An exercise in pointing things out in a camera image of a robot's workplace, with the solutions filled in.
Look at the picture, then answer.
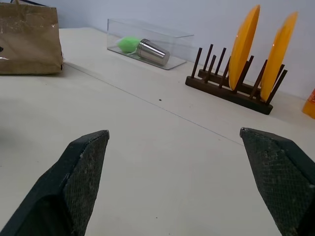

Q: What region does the steel cup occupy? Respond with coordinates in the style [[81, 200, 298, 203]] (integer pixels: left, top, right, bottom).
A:
[[134, 38, 171, 67]]

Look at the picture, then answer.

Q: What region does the brown paper bag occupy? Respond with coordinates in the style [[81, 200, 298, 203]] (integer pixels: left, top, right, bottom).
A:
[[0, 0, 64, 75]]

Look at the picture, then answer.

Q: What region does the dark wooden plate rack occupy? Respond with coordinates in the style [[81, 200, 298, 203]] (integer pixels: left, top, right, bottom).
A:
[[185, 44, 288, 116]]

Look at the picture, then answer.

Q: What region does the green sponge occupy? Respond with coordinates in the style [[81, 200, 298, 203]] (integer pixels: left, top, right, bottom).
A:
[[116, 36, 140, 54]]

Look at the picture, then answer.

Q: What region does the orange bottle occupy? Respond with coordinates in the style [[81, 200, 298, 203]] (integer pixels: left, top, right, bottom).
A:
[[302, 88, 315, 120]]

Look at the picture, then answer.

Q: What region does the small yellow plate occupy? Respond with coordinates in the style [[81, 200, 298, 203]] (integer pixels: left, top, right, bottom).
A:
[[260, 11, 299, 102]]

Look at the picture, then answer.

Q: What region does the large yellow plate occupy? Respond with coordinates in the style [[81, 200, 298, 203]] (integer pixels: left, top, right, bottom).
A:
[[228, 4, 261, 90]]

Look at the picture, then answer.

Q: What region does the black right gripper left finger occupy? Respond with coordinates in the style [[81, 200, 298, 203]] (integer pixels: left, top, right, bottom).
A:
[[0, 129, 110, 236]]

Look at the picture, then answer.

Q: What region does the clear plastic box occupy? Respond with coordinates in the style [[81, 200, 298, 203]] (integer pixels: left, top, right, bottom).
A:
[[106, 18, 195, 71]]

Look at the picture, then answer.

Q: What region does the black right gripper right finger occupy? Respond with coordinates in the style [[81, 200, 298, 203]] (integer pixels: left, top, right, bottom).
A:
[[240, 127, 315, 236]]

